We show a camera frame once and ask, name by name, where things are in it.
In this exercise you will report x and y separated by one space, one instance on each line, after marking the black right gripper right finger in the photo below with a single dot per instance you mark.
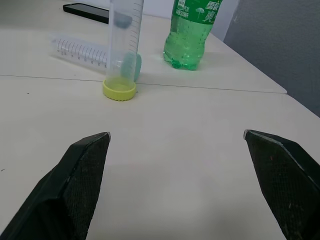
282 185

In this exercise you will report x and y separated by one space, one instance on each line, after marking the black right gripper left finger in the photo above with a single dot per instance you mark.
70 190

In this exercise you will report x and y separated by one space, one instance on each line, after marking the clear tube with green cap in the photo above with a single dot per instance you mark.
82 53

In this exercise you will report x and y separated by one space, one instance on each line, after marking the clear tube with yellow cap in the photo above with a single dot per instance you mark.
123 50

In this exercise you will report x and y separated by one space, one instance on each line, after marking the green soda bottle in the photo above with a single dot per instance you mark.
186 37

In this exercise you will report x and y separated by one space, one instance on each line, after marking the black smartphone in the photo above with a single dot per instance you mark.
87 11

